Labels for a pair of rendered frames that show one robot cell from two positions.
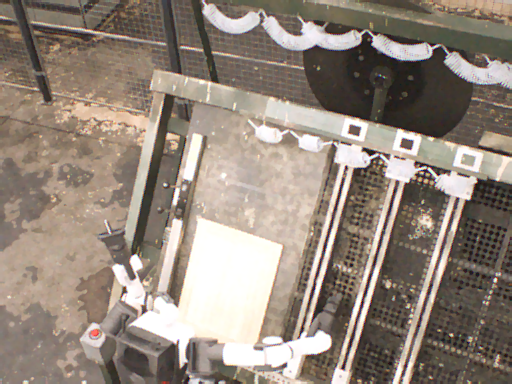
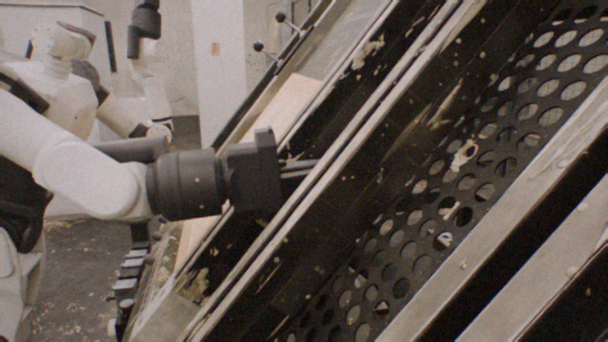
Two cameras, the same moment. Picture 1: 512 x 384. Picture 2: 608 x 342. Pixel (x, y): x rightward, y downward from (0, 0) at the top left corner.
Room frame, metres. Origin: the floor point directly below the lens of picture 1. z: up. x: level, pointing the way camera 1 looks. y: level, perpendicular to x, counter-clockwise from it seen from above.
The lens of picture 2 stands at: (1.60, -0.92, 1.39)
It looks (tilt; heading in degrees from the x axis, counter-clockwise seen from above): 18 degrees down; 42
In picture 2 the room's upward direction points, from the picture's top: straight up
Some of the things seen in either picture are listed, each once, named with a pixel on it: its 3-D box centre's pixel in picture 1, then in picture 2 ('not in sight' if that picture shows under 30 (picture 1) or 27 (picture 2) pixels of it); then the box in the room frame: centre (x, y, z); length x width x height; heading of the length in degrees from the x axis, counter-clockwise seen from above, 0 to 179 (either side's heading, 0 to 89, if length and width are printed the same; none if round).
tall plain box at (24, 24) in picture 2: not in sight; (74, 112); (2.88, 3.03, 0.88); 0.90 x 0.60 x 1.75; 57
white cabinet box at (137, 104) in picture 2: not in sight; (131, 123); (4.30, 5.03, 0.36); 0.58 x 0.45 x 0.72; 147
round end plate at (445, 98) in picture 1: (382, 76); not in sight; (2.70, -0.95, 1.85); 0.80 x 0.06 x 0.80; 53
